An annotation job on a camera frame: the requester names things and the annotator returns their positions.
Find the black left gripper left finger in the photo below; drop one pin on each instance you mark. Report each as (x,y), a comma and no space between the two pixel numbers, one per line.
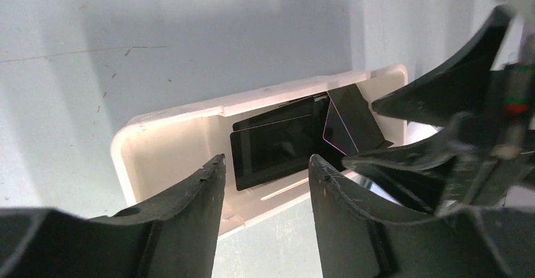
(172,234)

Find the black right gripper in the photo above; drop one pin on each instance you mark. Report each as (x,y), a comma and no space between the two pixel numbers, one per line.
(474,159)

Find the black credit card in bin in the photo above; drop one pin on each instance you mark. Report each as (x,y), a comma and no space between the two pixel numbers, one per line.
(279,142)

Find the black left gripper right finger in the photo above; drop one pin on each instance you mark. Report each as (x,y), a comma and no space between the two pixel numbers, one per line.
(361,234)

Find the black credit card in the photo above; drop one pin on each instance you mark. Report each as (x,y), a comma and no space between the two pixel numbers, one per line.
(350,126)
(279,142)

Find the white plastic bin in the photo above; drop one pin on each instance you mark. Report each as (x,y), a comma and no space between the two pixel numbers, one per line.
(159,149)

